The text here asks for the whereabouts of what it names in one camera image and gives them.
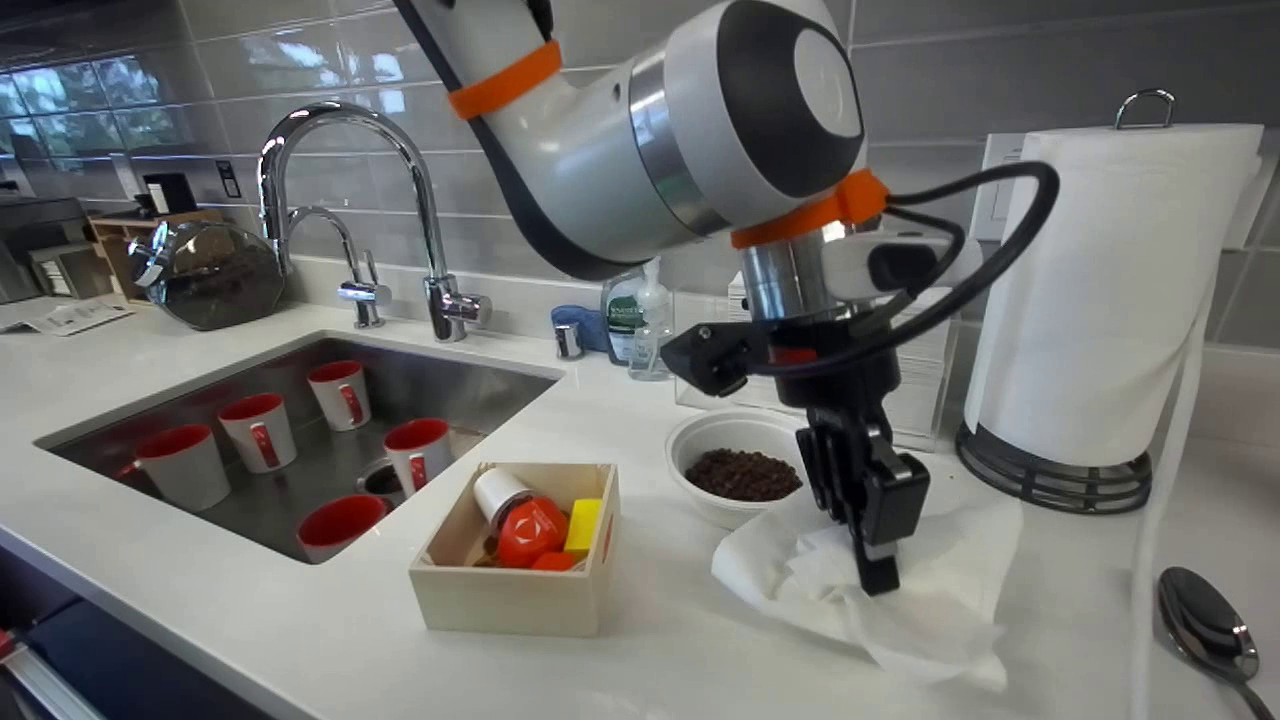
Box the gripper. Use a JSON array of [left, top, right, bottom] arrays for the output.
[[768, 335, 932, 598]]

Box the white paper towel sheet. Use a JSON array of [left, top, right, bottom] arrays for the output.
[[711, 478, 1027, 694]]

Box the paper towel roll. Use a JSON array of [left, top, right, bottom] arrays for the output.
[[964, 123, 1267, 720]]

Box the heap of coffee beans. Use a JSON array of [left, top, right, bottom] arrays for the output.
[[684, 447, 805, 504]]

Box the white bowl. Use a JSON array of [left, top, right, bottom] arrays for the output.
[[665, 409, 813, 532]]

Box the clear pump bottle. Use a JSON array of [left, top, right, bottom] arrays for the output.
[[627, 257, 677, 383]]

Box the yellow toy block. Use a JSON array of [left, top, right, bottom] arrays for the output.
[[564, 497, 605, 555]]

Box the green label soap bottle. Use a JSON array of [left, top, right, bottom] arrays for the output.
[[602, 270, 647, 367]]

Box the blue sponge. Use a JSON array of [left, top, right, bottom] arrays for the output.
[[550, 304, 612, 362]]

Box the white paper cup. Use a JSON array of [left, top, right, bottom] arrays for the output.
[[471, 467, 535, 529]]

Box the wooden box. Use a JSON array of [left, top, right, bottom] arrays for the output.
[[408, 461, 622, 639]]

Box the metal spoon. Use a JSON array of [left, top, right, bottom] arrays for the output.
[[1157, 566, 1277, 720]]

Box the steel sink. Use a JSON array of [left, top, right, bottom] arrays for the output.
[[34, 332, 567, 567]]

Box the red and white mug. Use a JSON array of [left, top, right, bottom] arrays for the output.
[[116, 423, 233, 514], [306, 359, 374, 433], [383, 417, 455, 499], [217, 392, 299, 475], [296, 493, 390, 565]]

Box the tall chrome tap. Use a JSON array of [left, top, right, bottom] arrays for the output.
[[257, 101, 494, 344]]

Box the small chrome tap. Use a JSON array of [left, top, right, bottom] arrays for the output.
[[284, 206, 394, 330]]

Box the glass jar of coffee beans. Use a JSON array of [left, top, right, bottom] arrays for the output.
[[129, 221, 289, 333]]

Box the wooden organizer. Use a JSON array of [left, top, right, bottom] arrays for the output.
[[87, 207, 227, 302]]

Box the paper leaflet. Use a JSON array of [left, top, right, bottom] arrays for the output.
[[0, 297, 135, 338]]

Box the coffee machine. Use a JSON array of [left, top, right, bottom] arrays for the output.
[[0, 196, 97, 305]]

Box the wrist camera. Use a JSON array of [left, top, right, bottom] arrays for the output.
[[660, 322, 773, 399]]

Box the black wire paper towel holder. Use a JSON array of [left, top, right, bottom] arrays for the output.
[[954, 88, 1177, 517]]

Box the white wall socket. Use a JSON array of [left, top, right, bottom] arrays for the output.
[[969, 132, 1027, 244]]

